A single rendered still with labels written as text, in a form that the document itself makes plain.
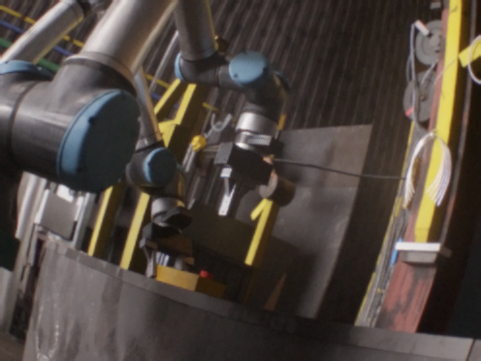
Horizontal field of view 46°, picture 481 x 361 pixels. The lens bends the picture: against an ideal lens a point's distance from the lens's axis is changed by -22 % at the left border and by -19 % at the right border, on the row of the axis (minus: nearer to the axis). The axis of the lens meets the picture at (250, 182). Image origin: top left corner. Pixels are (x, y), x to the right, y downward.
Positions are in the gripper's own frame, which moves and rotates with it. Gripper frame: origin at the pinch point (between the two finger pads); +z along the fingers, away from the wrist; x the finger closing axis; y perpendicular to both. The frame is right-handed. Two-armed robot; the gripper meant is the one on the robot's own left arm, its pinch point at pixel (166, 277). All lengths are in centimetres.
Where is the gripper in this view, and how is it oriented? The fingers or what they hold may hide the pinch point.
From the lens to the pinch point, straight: 171.8
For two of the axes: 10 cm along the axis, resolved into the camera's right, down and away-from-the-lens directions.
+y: -6.5, 4.7, 6.1
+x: -7.6, -3.8, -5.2
